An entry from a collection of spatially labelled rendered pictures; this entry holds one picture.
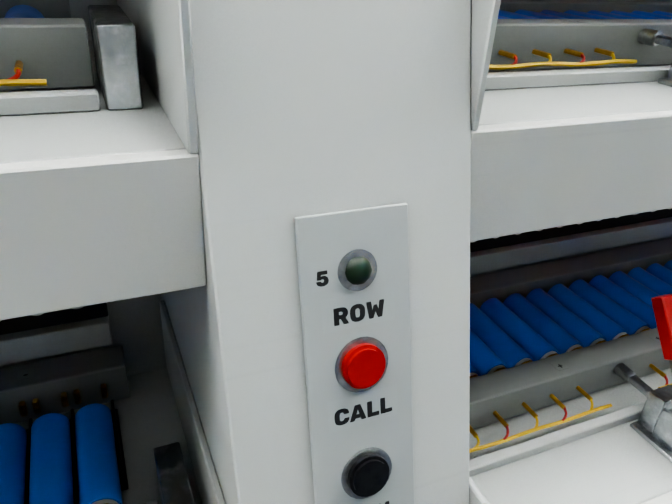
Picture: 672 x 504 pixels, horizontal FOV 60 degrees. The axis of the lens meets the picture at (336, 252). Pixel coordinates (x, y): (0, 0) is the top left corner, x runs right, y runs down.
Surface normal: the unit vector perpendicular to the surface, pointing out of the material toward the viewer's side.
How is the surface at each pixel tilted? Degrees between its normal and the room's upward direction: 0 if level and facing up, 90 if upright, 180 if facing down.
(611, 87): 16
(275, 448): 90
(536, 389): 105
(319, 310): 90
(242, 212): 90
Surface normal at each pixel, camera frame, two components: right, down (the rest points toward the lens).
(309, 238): 0.39, 0.21
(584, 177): 0.40, 0.46
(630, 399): 0.05, -0.87
